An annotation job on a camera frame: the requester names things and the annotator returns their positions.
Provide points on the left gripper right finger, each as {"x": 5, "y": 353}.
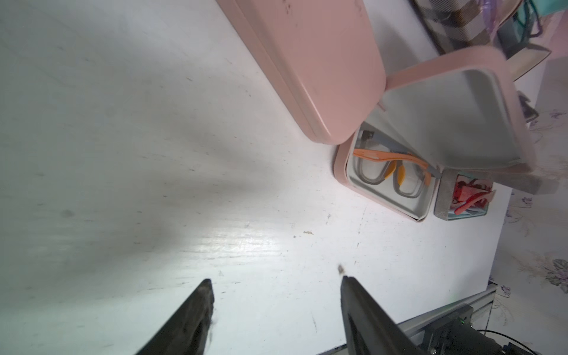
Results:
{"x": 369, "y": 330}

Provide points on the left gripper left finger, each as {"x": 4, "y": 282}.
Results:
{"x": 187, "y": 330}

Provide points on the grey case red sunglasses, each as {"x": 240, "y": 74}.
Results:
{"x": 528, "y": 183}

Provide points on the grey orange glasses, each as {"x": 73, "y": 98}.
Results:
{"x": 378, "y": 157}

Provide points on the plaid case purple glasses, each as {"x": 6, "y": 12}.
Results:
{"x": 456, "y": 24}

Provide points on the teal case black glasses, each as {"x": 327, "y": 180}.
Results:
{"x": 523, "y": 20}

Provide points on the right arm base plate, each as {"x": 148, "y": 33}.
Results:
{"x": 454, "y": 334}

